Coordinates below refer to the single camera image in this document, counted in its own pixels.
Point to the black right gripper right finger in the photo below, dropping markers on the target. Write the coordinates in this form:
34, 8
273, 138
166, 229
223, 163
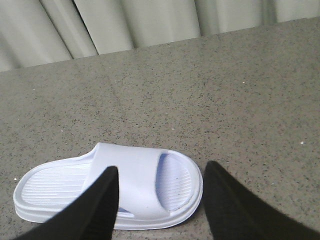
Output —
235, 213

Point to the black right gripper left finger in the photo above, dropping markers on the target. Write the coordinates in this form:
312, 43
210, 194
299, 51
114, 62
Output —
91, 216

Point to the pale green curtain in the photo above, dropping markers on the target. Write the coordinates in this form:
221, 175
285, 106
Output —
37, 32

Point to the light blue slipper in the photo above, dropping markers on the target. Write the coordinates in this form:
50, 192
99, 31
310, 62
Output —
158, 188

